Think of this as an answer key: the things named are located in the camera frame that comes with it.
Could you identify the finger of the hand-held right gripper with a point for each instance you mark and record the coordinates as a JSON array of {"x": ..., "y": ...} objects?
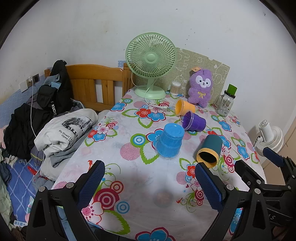
[
  {"x": 248, "y": 175},
  {"x": 274, "y": 157}
]

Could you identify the green desk fan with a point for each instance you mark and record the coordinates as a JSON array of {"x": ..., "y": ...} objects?
[{"x": 151, "y": 58}]

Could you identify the orange plastic cup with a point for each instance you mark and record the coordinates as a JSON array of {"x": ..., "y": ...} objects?
[{"x": 185, "y": 107}]

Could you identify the grey green garment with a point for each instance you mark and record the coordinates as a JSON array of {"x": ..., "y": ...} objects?
[{"x": 4, "y": 201}]

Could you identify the teal cup with yellow rim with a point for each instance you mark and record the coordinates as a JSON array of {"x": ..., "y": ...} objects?
[{"x": 211, "y": 143}]

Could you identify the patterned beige mat board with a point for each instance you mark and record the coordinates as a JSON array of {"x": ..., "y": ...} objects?
[{"x": 185, "y": 64}]

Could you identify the cotton swab container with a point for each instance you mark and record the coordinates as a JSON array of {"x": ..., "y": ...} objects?
[{"x": 176, "y": 89}]

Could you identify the white wall switch plate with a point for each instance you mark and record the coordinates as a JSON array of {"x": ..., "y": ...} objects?
[{"x": 24, "y": 86}]

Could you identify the wooden bed headboard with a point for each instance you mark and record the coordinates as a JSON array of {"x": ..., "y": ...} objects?
[{"x": 92, "y": 71}]

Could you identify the purple plastic cup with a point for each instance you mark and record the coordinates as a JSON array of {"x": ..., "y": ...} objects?
[{"x": 196, "y": 122}]

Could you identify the white charger plug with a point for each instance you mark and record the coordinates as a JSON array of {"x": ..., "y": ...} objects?
[{"x": 30, "y": 80}]

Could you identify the black bag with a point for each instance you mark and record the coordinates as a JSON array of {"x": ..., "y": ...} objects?
[{"x": 62, "y": 78}]

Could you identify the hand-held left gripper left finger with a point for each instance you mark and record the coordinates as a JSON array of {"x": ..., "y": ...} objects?
[{"x": 92, "y": 183}]

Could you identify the dark clothes pile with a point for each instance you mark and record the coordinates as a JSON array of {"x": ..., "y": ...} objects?
[{"x": 20, "y": 129}]

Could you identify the light blue garment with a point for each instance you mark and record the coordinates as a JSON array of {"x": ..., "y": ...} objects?
[{"x": 49, "y": 81}]

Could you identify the floral tablecloth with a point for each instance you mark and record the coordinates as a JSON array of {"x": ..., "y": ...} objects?
[{"x": 129, "y": 171}]

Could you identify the purple plush toy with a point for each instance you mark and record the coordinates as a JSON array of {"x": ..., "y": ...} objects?
[{"x": 200, "y": 92}]

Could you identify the white standing fan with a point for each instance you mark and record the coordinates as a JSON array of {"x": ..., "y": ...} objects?
[{"x": 269, "y": 134}]

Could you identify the grey folded cloth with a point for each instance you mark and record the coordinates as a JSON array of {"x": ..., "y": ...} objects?
[{"x": 60, "y": 158}]

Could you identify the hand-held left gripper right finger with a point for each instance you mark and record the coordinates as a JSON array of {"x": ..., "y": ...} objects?
[{"x": 210, "y": 187}]

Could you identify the blue checked bed sheet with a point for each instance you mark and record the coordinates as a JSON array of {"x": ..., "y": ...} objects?
[{"x": 18, "y": 180}]

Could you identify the blue plastic cup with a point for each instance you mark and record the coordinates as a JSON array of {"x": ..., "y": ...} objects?
[{"x": 170, "y": 141}]

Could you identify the glass jar with green lid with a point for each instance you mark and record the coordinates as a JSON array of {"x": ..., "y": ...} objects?
[{"x": 225, "y": 104}]

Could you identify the folded white printed shirt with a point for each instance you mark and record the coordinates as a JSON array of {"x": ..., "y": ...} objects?
[{"x": 57, "y": 136}]

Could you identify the dark wall socket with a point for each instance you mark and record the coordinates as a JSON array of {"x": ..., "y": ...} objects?
[{"x": 36, "y": 77}]

